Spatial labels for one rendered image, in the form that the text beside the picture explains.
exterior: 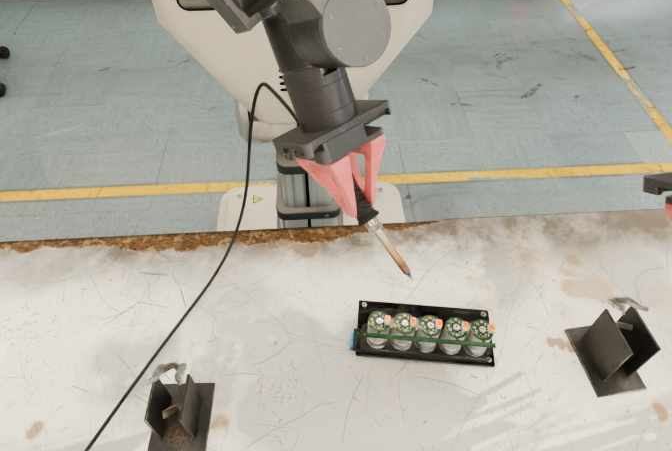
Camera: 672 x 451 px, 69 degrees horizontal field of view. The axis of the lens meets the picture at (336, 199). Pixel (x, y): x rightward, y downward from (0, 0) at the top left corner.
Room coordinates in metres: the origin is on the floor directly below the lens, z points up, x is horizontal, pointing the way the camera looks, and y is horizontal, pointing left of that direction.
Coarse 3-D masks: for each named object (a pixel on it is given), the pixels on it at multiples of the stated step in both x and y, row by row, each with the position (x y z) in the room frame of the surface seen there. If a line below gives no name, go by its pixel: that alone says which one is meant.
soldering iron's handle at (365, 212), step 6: (354, 186) 0.34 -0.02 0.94; (360, 192) 0.34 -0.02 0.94; (360, 198) 0.33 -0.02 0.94; (360, 204) 0.32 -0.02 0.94; (366, 204) 0.32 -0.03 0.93; (360, 210) 0.32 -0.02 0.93; (366, 210) 0.32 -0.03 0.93; (372, 210) 0.32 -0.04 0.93; (360, 216) 0.31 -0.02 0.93; (366, 216) 0.31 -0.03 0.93; (372, 216) 0.31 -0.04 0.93; (360, 222) 0.31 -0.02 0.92; (366, 222) 0.31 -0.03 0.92
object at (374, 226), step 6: (372, 222) 0.31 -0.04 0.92; (378, 222) 0.31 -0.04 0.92; (372, 228) 0.30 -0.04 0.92; (378, 228) 0.30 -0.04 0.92; (378, 234) 0.30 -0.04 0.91; (384, 234) 0.30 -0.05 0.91; (384, 240) 0.30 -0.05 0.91; (384, 246) 0.29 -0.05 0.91; (390, 246) 0.29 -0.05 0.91; (390, 252) 0.29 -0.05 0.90; (396, 252) 0.29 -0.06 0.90; (396, 258) 0.28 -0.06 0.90; (402, 264) 0.28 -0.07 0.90; (402, 270) 0.27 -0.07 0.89; (408, 270) 0.27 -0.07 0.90
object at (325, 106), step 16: (288, 80) 0.36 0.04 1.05; (304, 80) 0.36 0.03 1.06; (320, 80) 0.36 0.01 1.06; (336, 80) 0.36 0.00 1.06; (304, 96) 0.35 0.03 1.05; (320, 96) 0.35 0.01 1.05; (336, 96) 0.35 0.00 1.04; (352, 96) 0.37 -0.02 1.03; (304, 112) 0.35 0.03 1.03; (320, 112) 0.34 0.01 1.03; (336, 112) 0.35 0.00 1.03; (352, 112) 0.35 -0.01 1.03; (368, 112) 0.36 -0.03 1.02; (384, 112) 0.37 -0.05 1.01; (304, 128) 0.35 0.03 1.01; (320, 128) 0.34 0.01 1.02; (336, 128) 0.33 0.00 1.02; (288, 144) 0.33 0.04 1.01; (304, 144) 0.31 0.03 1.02; (320, 144) 0.32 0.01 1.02
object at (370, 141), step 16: (352, 128) 0.34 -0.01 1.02; (368, 128) 0.36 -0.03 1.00; (336, 144) 0.32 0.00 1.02; (352, 144) 0.33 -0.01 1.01; (368, 144) 0.34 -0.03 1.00; (384, 144) 0.35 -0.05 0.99; (320, 160) 0.32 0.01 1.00; (336, 160) 0.32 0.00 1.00; (352, 160) 0.37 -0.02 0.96; (368, 160) 0.34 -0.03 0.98; (352, 176) 0.35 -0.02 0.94; (368, 176) 0.34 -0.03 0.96; (368, 192) 0.33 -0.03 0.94
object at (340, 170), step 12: (348, 156) 0.32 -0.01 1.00; (312, 168) 0.34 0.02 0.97; (324, 168) 0.32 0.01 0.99; (336, 168) 0.31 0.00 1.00; (348, 168) 0.32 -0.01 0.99; (324, 180) 0.34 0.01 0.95; (336, 180) 0.31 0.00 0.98; (348, 180) 0.32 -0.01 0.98; (336, 192) 0.33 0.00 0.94; (348, 192) 0.31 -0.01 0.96; (348, 204) 0.32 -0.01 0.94
